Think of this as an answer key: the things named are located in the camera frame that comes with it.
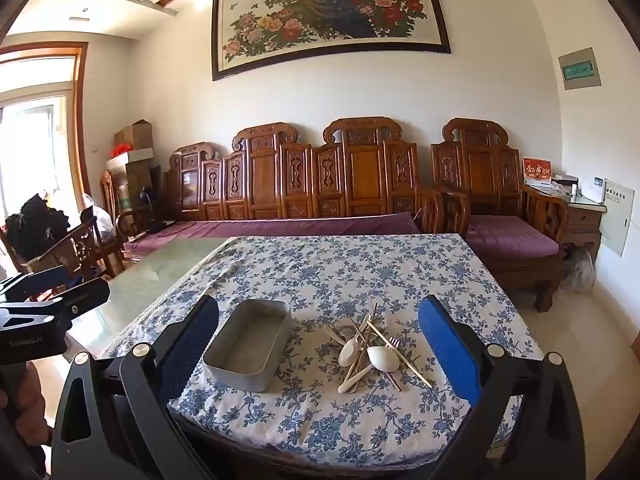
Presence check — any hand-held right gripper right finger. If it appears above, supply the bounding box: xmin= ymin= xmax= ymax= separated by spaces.
xmin=417 ymin=295 xmax=587 ymax=480

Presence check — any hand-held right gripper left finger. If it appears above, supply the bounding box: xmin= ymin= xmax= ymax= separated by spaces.
xmin=50 ymin=294 xmax=221 ymax=480

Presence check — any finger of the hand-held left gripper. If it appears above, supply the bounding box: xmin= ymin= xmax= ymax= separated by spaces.
xmin=0 ymin=264 xmax=73 ymax=306
xmin=0 ymin=277 xmax=112 ymax=330

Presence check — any light bamboo chopstick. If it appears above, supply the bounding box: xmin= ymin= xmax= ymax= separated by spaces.
xmin=366 ymin=321 xmax=434 ymax=388
xmin=357 ymin=302 xmax=379 ymax=361

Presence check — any white plastic fork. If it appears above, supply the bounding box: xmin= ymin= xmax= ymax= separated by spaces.
xmin=387 ymin=336 xmax=417 ymax=362

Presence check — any rectangular metal tin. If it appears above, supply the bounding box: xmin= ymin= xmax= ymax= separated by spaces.
xmin=202 ymin=299 xmax=293 ymax=394

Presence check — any dark brown wooden chopstick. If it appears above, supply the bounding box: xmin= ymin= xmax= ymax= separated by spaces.
xmin=350 ymin=317 xmax=402 ymax=392

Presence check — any large white plastic spoon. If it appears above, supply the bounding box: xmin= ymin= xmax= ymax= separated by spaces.
xmin=337 ymin=345 xmax=401 ymax=394

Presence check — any small white plastic spoon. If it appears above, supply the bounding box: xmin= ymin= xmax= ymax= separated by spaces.
xmin=338 ymin=312 xmax=373 ymax=368

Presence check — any person's left hand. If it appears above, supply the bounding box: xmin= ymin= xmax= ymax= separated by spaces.
xmin=16 ymin=362 xmax=52 ymax=448

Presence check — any wooden dining chair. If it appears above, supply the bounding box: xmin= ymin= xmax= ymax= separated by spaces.
xmin=25 ymin=217 xmax=127 ymax=292

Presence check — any black bag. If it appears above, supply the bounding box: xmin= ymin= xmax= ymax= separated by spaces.
xmin=4 ymin=194 xmax=71 ymax=259

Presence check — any white plastic bag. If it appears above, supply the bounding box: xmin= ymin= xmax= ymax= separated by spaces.
xmin=81 ymin=194 xmax=117 ymax=242

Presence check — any black desk lamp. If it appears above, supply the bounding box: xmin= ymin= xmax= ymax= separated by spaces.
xmin=139 ymin=185 xmax=176 ymax=234

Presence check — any purple armchair cushion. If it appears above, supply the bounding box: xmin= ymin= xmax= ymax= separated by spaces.
xmin=465 ymin=214 xmax=561 ymax=261

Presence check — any large green-print cardboard box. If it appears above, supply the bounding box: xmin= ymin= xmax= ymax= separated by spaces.
xmin=112 ymin=162 xmax=162 ymax=217

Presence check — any blue floral tablecloth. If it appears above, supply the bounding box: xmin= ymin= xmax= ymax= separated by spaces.
xmin=102 ymin=234 xmax=546 ymax=466

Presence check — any purple sofa cushion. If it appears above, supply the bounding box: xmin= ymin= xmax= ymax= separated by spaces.
xmin=125 ymin=211 xmax=422 ymax=257

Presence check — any clear plastic bag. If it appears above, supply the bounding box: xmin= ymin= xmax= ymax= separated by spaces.
xmin=562 ymin=247 xmax=597 ymax=295

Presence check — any white flat box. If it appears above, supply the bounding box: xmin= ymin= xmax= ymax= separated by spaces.
xmin=105 ymin=147 xmax=154 ymax=167

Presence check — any brown cardboard box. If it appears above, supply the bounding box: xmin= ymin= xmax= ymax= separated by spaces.
xmin=114 ymin=120 xmax=153 ymax=151

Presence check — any long carved wooden sofa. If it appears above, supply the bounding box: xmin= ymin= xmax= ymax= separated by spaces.
xmin=162 ymin=117 xmax=446 ymax=236

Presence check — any carved wooden armchair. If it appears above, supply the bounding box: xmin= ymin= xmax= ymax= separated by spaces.
xmin=430 ymin=118 xmax=571 ymax=313

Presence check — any wooden side table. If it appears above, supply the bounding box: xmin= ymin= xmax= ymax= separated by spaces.
xmin=522 ymin=182 xmax=604 ymax=266

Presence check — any red desk calendar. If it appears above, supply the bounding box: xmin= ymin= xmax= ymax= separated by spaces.
xmin=522 ymin=156 xmax=552 ymax=184

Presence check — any framed peacock painting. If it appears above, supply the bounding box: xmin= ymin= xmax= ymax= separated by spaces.
xmin=211 ymin=0 xmax=452 ymax=82

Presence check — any wooden door frame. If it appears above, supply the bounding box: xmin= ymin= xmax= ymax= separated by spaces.
xmin=0 ymin=41 xmax=90 ymax=221

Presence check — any white metal wall panel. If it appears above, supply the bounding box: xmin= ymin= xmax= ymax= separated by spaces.
xmin=600 ymin=178 xmax=636 ymax=257

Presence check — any grey wall electrical box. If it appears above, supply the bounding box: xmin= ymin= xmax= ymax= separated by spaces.
xmin=558 ymin=48 xmax=602 ymax=91

